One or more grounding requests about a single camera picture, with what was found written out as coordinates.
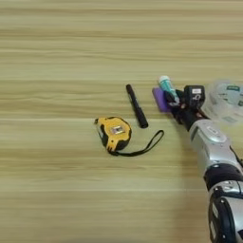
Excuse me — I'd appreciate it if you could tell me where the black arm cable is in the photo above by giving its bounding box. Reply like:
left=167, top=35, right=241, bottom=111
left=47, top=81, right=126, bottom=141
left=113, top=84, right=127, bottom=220
left=229, top=145, right=243, bottom=168

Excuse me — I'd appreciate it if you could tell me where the yellow black tape measure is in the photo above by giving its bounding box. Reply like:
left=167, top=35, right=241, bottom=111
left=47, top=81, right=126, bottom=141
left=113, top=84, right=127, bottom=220
left=93, top=116, right=165, bottom=158

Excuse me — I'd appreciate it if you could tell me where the black marker pen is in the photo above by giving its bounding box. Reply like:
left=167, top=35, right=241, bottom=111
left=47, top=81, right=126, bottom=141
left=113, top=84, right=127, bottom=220
left=125, top=84, right=150, bottom=129

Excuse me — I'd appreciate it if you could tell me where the teal white glue stick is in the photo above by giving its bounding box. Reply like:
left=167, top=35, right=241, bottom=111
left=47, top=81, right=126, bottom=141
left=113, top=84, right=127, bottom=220
left=158, top=75, right=180, bottom=105

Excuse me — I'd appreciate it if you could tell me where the clear tape roll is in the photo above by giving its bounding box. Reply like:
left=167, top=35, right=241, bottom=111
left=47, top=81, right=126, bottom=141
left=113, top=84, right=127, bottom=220
left=201, top=79, right=243, bottom=126

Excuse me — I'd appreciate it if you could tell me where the black box with white label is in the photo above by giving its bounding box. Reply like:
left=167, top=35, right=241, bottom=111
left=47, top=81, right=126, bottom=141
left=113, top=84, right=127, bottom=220
left=183, top=84, right=206, bottom=111

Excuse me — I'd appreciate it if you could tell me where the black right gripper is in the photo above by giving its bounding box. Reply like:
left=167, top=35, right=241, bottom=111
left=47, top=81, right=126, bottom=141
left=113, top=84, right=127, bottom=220
left=162, top=89, right=211, bottom=132

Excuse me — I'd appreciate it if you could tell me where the purple eraser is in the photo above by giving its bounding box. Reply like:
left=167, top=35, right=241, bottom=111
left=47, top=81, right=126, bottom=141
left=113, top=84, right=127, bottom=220
left=151, top=86, right=174, bottom=114

